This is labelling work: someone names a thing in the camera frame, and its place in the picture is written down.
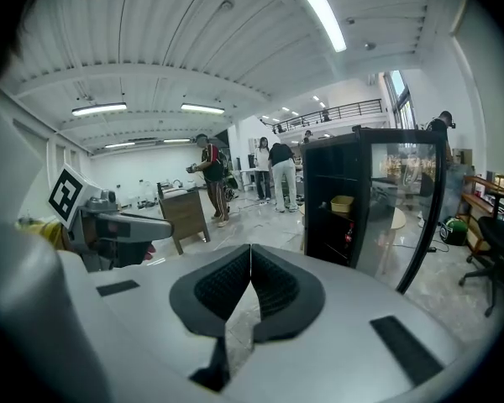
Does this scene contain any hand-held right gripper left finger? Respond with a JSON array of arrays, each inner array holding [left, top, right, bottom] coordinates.
[[58, 243, 253, 403]]

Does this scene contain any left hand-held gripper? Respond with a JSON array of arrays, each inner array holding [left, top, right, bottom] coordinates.
[[48, 164, 176, 272]]

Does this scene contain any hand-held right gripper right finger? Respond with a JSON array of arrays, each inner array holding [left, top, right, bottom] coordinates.
[[234, 243, 463, 403]]

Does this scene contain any cream plastic tray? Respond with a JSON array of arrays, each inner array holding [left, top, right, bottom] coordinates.
[[329, 195, 355, 214]]

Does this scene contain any person's left forearm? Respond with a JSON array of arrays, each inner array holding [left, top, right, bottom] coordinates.
[[15, 217, 75, 252]]

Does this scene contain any wooden cabinet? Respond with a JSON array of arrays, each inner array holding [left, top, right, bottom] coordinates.
[[156, 181, 212, 256]]

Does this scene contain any long ceiling light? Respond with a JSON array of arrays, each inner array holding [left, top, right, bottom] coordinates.
[[301, 0, 348, 54], [71, 102, 129, 118], [180, 102, 226, 115]]

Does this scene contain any green helmet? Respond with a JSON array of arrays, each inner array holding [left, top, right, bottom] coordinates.
[[439, 217, 470, 246]]

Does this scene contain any black office chair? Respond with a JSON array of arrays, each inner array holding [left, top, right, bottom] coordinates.
[[459, 194, 504, 318]]

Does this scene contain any wooden shelf unit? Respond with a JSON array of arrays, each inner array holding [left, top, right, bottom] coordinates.
[[457, 174, 504, 252]]

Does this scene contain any black balcony railing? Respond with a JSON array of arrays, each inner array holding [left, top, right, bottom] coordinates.
[[272, 98, 383, 134]]

